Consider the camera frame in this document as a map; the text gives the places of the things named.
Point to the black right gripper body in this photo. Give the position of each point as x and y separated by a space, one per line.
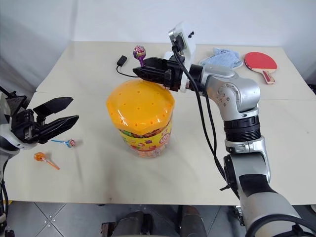
174 74

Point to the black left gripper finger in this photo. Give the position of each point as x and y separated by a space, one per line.
55 105
61 124

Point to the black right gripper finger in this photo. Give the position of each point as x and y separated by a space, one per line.
155 63
150 74

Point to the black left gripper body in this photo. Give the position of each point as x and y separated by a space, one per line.
24 126

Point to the purple lollipop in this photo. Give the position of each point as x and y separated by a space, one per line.
139 52

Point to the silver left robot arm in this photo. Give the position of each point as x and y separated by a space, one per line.
6 145

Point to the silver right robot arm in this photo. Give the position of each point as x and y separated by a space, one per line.
237 91

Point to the orange jar lid with holes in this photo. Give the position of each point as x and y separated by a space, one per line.
138 103

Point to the clear plastic candy jar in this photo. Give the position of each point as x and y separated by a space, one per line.
148 144

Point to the blue stick lollipop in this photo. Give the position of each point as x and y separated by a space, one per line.
71 143

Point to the orange lollipop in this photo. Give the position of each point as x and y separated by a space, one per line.
39 156

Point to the light blue cloth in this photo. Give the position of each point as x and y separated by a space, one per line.
222 59

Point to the red table tennis paddle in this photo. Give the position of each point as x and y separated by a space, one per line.
259 61

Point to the dark rounded shape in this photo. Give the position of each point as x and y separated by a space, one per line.
193 222
130 224

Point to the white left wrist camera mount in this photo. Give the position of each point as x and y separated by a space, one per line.
23 146

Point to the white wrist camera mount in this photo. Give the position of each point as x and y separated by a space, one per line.
188 43
23 146

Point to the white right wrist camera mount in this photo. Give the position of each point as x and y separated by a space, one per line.
188 43

